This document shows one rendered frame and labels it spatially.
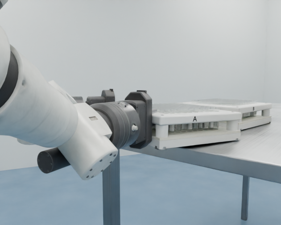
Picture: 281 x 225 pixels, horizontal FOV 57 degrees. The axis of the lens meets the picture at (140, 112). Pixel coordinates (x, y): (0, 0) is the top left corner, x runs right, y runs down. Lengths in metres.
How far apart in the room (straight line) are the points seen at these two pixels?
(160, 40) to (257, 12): 1.96
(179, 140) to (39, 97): 0.40
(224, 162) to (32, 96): 0.43
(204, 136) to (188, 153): 0.06
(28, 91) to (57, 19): 3.28
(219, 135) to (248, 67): 4.27
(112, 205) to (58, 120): 0.59
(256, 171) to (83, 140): 0.34
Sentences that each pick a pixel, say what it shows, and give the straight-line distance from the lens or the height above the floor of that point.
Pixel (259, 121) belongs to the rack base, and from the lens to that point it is 0.96.
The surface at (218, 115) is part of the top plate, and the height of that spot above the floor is 0.96.
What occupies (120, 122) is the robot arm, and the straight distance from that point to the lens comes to 0.42.
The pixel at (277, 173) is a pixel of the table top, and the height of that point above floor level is 0.88.
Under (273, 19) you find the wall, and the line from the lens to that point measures 5.21.
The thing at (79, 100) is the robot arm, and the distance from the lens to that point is 0.64.
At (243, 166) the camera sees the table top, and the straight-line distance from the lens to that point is 0.55.
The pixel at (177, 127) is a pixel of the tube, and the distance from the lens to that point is 0.62.
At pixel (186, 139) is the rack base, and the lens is 0.59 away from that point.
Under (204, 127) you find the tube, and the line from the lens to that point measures 0.67.
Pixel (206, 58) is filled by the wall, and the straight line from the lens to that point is 4.31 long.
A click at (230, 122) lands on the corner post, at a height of 0.94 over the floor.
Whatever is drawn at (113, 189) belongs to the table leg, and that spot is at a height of 0.72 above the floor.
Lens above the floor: 1.04
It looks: 7 degrees down
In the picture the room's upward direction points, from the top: straight up
